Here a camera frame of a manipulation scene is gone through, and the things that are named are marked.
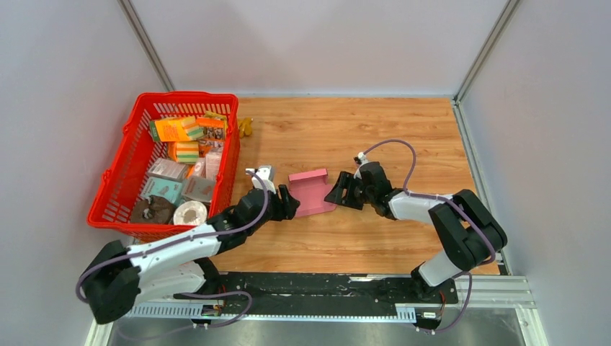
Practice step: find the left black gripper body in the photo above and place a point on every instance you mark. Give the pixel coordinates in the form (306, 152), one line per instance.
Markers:
(274, 212)

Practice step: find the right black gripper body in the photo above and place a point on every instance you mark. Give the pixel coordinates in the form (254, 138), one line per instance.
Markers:
(359, 195)

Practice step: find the pink paper box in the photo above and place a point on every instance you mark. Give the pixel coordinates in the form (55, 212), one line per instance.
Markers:
(310, 188)

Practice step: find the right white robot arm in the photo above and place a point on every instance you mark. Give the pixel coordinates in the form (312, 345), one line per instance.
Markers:
(470, 236)

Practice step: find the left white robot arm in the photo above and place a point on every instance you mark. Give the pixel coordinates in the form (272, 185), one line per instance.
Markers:
(121, 277)

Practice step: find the white tape roll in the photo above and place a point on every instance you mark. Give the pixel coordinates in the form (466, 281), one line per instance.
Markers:
(190, 213)

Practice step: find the yellow banana toy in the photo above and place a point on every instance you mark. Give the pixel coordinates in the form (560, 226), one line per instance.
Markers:
(245, 127)

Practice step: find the teal snack packet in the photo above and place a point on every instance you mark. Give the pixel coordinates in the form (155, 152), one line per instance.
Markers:
(164, 188)

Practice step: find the brown crumpled packet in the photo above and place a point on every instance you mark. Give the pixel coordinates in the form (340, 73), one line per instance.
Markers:
(153, 210)

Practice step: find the orange green sponge pack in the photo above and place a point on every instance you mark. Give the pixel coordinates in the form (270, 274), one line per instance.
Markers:
(175, 129)

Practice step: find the red plastic basket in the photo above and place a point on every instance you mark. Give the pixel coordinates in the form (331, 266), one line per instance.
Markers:
(121, 184)

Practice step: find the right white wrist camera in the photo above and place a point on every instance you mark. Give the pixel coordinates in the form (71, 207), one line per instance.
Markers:
(361, 159)

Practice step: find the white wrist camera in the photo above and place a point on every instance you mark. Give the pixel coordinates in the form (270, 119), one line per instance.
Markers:
(262, 177)
(361, 159)

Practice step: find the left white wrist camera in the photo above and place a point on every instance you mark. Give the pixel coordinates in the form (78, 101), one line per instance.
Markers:
(262, 177)

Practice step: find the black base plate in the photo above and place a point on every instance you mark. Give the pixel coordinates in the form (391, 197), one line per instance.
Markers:
(284, 293)

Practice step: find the aluminium frame rail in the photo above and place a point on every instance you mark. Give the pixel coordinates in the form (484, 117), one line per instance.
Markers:
(482, 291)

